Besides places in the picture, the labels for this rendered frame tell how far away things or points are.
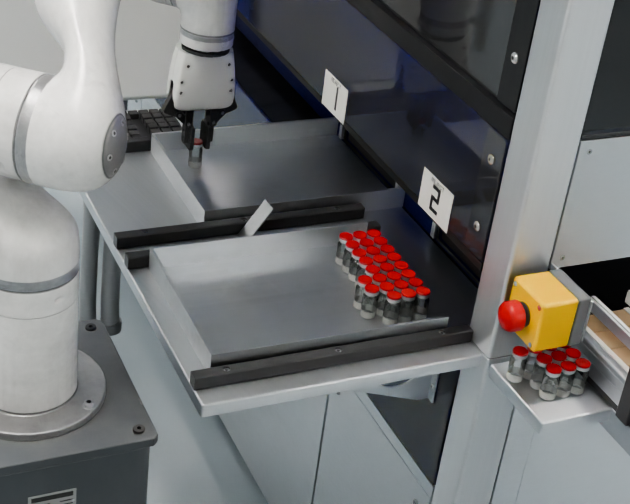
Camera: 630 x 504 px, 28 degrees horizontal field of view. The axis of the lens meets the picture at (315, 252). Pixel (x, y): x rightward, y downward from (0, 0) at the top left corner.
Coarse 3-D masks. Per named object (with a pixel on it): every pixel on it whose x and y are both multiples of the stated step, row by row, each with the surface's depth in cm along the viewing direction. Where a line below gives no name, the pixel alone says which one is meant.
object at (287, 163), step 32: (224, 128) 211; (256, 128) 213; (288, 128) 216; (320, 128) 219; (160, 160) 203; (224, 160) 208; (256, 160) 209; (288, 160) 210; (320, 160) 212; (352, 160) 213; (192, 192) 191; (224, 192) 198; (256, 192) 200; (288, 192) 201; (320, 192) 202; (352, 192) 203; (384, 192) 198
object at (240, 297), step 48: (240, 240) 181; (288, 240) 185; (336, 240) 188; (192, 288) 174; (240, 288) 176; (288, 288) 177; (336, 288) 178; (192, 336) 162; (240, 336) 166; (288, 336) 167; (336, 336) 163; (384, 336) 166
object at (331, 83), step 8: (328, 72) 202; (328, 80) 202; (336, 80) 199; (328, 88) 202; (336, 88) 200; (344, 88) 197; (328, 96) 203; (344, 96) 197; (328, 104) 203; (344, 104) 198; (336, 112) 201; (344, 112) 198
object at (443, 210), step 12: (432, 180) 175; (420, 192) 179; (432, 192) 176; (444, 192) 173; (420, 204) 179; (432, 204) 176; (444, 204) 173; (432, 216) 176; (444, 216) 173; (444, 228) 174
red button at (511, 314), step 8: (504, 304) 156; (512, 304) 155; (520, 304) 156; (504, 312) 156; (512, 312) 155; (520, 312) 155; (504, 320) 156; (512, 320) 155; (520, 320) 155; (504, 328) 157; (512, 328) 155; (520, 328) 156
